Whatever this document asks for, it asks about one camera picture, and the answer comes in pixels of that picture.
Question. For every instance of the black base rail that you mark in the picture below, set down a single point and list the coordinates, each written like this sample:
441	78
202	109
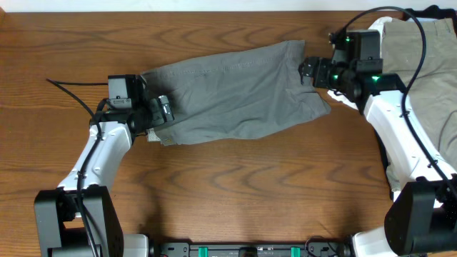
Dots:
319	248

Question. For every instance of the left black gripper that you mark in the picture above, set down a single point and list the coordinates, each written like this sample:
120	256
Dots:
159	117

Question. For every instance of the dark grey shorts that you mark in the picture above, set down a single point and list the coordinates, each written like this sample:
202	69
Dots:
240	95

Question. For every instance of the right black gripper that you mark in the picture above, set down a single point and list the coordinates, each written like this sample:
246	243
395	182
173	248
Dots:
322	66

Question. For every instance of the black garment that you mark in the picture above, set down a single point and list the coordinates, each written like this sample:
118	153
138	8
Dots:
432	12

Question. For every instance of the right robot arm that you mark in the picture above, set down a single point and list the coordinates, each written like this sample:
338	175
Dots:
422	218

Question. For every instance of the khaki shorts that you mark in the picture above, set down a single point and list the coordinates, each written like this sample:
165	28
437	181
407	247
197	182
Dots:
433	93

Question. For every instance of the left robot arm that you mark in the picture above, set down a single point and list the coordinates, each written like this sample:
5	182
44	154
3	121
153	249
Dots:
78	217

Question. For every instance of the white garment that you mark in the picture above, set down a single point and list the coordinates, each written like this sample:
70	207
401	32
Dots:
378	26

